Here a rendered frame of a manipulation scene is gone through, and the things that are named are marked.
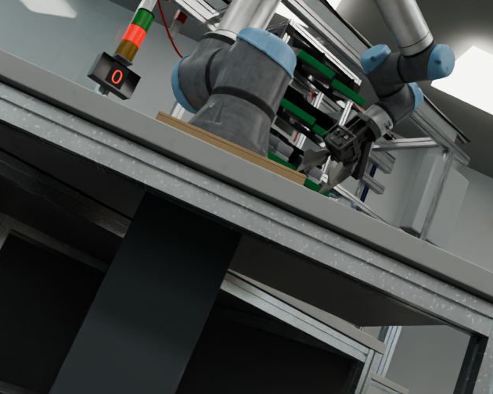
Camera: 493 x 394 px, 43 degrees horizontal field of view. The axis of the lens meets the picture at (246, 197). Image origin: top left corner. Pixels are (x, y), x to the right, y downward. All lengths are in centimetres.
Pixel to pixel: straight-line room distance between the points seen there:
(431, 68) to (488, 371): 79
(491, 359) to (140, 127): 50
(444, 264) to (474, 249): 535
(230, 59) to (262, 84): 8
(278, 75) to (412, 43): 45
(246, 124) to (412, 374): 494
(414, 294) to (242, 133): 38
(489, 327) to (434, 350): 506
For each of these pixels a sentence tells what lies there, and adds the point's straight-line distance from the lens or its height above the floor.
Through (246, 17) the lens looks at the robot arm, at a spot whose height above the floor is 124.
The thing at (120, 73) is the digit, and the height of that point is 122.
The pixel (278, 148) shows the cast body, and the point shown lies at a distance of 176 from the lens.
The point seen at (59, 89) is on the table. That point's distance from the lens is 75.
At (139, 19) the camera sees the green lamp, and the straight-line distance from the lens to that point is 177.
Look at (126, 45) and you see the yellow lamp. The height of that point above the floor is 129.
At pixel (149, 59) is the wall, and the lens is 584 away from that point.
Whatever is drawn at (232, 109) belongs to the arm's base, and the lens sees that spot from 100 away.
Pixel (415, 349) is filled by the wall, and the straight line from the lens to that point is 581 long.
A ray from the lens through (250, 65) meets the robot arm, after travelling 104.
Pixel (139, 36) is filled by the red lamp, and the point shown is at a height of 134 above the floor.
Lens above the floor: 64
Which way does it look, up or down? 15 degrees up
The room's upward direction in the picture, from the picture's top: 23 degrees clockwise
